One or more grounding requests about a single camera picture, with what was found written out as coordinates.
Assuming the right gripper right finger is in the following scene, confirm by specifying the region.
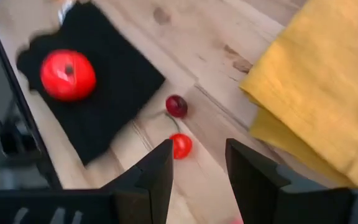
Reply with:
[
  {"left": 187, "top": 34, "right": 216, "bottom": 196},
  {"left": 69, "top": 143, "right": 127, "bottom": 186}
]
[{"left": 225, "top": 139, "right": 354, "bottom": 224}]

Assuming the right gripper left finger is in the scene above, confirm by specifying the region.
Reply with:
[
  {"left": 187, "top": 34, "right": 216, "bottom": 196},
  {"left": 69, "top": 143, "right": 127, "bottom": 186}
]
[{"left": 101, "top": 139, "right": 174, "bottom": 224}]

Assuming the black cloth napkin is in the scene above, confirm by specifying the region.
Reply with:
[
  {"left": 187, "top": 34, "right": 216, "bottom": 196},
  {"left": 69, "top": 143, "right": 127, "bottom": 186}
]
[{"left": 16, "top": 1, "right": 167, "bottom": 167}]

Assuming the red toy cherry pair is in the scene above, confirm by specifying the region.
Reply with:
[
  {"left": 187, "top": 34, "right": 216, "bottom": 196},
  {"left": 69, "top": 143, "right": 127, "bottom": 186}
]
[{"left": 149, "top": 94, "right": 194, "bottom": 161}]

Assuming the white handwritten paper tag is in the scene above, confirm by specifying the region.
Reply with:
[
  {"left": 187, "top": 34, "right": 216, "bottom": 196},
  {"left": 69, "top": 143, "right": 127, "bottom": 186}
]
[{"left": 57, "top": 0, "right": 76, "bottom": 26}]

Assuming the red toy bell pepper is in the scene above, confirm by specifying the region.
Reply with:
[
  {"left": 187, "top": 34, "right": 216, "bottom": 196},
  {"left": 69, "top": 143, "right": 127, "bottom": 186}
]
[{"left": 39, "top": 49, "right": 98, "bottom": 103}]

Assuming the yellow cloth napkin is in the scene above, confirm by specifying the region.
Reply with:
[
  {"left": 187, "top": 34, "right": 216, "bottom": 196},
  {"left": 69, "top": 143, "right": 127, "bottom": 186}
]
[{"left": 239, "top": 0, "right": 358, "bottom": 189}]

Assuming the black aluminium table frame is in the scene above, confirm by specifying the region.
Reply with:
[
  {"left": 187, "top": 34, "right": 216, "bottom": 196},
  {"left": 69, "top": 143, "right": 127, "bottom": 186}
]
[{"left": 0, "top": 18, "right": 63, "bottom": 191}]

